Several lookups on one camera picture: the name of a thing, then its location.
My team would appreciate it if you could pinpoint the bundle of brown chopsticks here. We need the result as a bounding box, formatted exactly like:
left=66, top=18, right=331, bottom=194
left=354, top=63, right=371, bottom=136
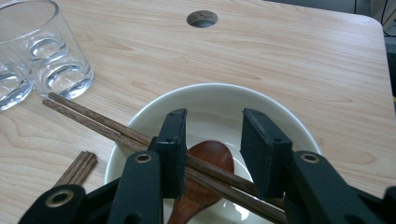
left=54, top=150, right=99, bottom=188

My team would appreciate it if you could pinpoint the dark red wooden spoon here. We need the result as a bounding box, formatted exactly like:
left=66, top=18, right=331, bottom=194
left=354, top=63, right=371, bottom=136
left=166, top=139, right=236, bottom=224

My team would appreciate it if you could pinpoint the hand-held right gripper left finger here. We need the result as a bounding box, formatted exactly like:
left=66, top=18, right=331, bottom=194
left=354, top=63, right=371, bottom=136
left=148, top=107, right=189, bottom=200

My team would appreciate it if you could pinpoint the cream ceramic bowl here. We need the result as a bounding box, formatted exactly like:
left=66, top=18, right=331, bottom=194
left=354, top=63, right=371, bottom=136
left=104, top=82, right=323, bottom=224

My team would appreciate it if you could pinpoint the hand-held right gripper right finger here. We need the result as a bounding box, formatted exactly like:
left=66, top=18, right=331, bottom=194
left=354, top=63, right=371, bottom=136
left=240, top=107, right=293, bottom=200

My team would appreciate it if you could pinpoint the round dark table grommet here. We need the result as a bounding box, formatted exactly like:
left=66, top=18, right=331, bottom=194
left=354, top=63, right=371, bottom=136
left=186, top=9, right=219, bottom=29

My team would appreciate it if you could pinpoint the brown wooden chopstick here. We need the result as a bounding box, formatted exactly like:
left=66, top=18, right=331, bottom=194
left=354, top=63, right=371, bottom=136
left=42, top=98, right=289, bottom=224
left=48, top=91, right=286, bottom=209

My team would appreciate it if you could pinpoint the clear drinking glass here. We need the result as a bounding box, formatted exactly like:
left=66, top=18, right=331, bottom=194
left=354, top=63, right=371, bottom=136
left=27, top=34, right=69, bottom=64
left=0, top=0, right=94, bottom=101
left=0, top=60, right=34, bottom=111

